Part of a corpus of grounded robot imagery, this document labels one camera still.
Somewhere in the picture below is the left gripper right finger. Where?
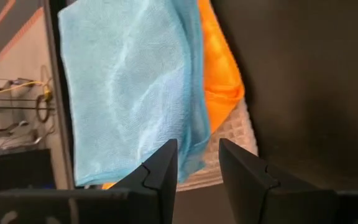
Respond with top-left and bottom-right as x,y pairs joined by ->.
218,138 -> 358,224

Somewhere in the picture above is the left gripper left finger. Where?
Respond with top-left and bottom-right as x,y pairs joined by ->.
0,138 -> 179,224

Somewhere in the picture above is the grey waffle microfiber towel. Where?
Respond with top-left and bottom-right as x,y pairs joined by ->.
177,98 -> 259,192

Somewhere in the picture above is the bright blue microfiber towel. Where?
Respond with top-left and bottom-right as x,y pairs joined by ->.
57,0 -> 211,187

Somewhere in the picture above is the orange microfiber towel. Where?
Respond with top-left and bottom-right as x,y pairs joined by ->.
101,0 -> 246,190

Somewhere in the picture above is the black perforated computer case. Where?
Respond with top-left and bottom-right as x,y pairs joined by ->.
0,149 -> 57,194

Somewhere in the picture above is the large hazard-striped floor mat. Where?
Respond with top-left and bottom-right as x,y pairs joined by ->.
0,0 -> 45,62

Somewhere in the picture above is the yellow hanging cable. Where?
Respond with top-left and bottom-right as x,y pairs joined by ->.
0,79 -> 54,103

